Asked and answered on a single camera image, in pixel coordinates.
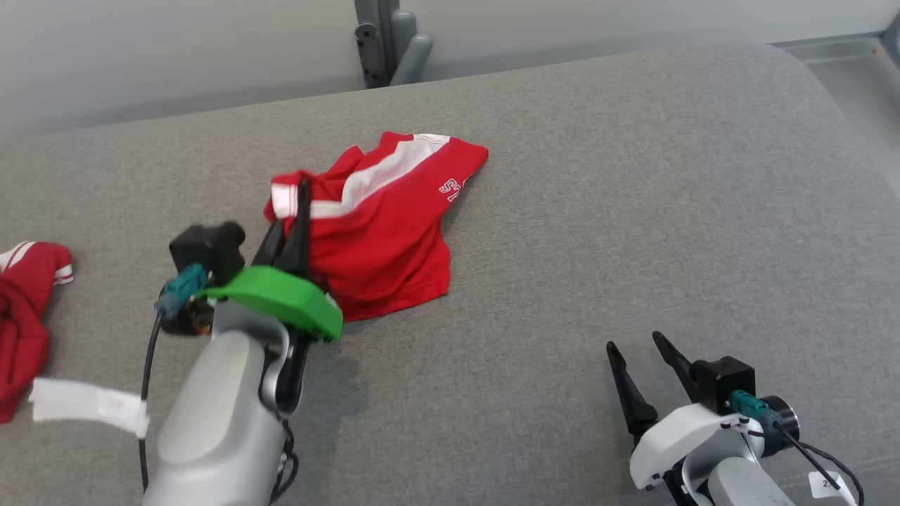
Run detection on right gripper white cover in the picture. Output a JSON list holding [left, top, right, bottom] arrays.
[[607, 332, 764, 491]]

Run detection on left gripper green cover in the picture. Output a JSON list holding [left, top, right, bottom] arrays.
[[204, 179, 344, 344]]

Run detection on red shorts with white stripe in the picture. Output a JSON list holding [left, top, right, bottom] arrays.
[[264, 131, 489, 323]]

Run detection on grey fabric sofa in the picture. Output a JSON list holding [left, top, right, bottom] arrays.
[[0, 44, 900, 506]]

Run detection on grey rounded hinge piece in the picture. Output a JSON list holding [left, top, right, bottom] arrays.
[[389, 8, 433, 86]]

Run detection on crumpled red white-striped garment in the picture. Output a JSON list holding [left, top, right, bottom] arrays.
[[0, 241, 75, 424]]

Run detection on teal right camera connector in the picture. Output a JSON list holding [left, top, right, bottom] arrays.
[[731, 390, 771, 422]]

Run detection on teal camera connector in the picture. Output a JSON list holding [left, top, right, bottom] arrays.
[[731, 390, 771, 422], [156, 265, 210, 317]]

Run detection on teal left camera connector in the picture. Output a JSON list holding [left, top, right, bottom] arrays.
[[156, 265, 210, 317]]

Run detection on thin black right camera cable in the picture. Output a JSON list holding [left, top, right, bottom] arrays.
[[773, 422, 866, 506]]

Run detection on thin black camera cable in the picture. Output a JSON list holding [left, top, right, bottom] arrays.
[[773, 422, 866, 506], [138, 309, 167, 493]]

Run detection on thin black left camera cable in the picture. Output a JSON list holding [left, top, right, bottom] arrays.
[[138, 309, 167, 493]]

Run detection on dark grey bracket plate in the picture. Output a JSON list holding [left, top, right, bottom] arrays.
[[355, 23, 387, 89]]

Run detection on small white numbered cable tag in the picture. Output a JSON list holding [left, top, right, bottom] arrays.
[[807, 471, 857, 506]]

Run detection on black white braided left cable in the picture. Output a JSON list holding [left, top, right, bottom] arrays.
[[271, 418, 300, 503]]

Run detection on large white cable label tag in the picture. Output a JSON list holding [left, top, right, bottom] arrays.
[[30, 377, 150, 439]]

